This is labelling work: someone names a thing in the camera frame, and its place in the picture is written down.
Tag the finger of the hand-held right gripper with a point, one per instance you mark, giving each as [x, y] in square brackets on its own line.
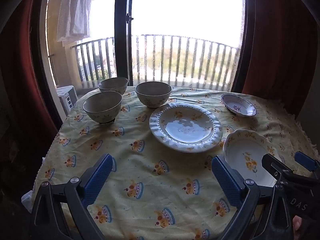
[271, 163]
[305, 161]

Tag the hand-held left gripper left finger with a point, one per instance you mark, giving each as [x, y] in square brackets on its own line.
[98, 177]

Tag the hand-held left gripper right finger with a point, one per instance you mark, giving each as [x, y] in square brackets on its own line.
[225, 180]

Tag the scalloped dish yellow flowers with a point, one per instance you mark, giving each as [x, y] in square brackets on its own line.
[246, 155]

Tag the floral ceramic bowl green rim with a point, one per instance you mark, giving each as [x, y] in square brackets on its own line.
[113, 88]
[102, 112]
[152, 100]

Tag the large ruffled rim floral plate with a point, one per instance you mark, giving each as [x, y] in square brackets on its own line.
[186, 127]

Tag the scalloped dish dark rim line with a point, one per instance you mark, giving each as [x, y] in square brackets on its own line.
[237, 106]

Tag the person's right hand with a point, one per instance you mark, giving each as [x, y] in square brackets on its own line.
[297, 223]

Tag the yellow printed tablecloth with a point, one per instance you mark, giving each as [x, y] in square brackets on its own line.
[150, 160]

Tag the white air conditioner unit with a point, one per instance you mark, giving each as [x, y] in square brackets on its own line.
[66, 97]

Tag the red curtain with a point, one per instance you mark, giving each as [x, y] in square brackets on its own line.
[275, 55]
[20, 92]

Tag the balcony railing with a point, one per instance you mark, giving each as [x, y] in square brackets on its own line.
[150, 35]

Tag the black window latch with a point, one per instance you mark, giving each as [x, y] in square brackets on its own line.
[128, 18]

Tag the white hanging cloth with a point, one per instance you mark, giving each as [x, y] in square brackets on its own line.
[75, 10]

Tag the black window frame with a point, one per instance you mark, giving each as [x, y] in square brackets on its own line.
[122, 42]

